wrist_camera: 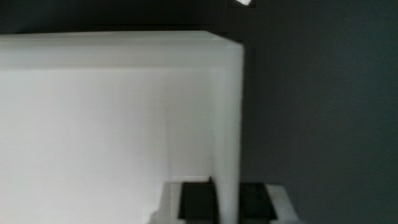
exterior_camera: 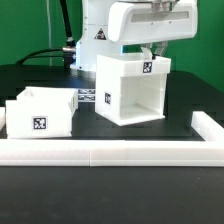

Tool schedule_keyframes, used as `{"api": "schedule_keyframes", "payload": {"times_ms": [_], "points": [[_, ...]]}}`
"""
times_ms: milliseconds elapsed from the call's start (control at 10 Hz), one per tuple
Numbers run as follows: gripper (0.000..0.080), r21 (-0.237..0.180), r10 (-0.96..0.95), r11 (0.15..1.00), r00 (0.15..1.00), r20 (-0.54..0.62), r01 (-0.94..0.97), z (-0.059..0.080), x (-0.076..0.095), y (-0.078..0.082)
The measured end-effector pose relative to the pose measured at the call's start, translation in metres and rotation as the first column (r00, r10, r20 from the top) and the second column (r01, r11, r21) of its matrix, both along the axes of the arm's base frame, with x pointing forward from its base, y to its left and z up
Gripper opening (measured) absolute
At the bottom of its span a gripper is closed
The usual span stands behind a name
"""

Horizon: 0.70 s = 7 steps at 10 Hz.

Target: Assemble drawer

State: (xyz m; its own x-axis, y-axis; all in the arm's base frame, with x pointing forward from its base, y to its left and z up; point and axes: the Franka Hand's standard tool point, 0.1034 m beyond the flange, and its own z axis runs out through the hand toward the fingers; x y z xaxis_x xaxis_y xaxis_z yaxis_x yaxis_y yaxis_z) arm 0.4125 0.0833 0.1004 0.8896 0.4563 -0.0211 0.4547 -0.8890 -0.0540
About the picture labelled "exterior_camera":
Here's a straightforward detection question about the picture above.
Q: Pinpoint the white fiducial marker sheet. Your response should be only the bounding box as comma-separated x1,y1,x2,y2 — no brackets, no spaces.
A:
78,89,95,102

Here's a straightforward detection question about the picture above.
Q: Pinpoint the white drawer box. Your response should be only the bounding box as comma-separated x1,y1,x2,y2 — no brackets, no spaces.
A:
16,86,78,115
6,100,72,139

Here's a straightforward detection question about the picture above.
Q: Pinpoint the white front drawer box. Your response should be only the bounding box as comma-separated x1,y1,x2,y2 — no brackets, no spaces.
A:
6,100,72,139

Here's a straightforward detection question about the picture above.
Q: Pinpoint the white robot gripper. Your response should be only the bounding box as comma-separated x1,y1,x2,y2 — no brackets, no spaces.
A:
108,0,198,60

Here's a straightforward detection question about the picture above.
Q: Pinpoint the white block at left edge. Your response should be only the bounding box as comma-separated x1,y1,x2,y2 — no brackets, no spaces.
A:
0,107,6,131

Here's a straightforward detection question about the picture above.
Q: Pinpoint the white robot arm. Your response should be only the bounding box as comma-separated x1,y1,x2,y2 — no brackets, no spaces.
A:
71,0,198,78

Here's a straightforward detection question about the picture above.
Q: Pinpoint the white L-shaped border fence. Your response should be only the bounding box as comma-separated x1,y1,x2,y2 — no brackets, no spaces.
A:
0,111,224,167

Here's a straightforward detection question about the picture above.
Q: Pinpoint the white drawer cabinet housing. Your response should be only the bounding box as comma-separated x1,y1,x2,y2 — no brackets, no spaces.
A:
95,53,171,126

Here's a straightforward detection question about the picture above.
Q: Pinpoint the black cable with connector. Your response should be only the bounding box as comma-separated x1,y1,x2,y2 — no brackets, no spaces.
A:
14,0,77,66

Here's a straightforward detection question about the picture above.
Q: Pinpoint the white rear drawer box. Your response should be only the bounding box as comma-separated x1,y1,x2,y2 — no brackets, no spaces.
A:
16,86,78,115

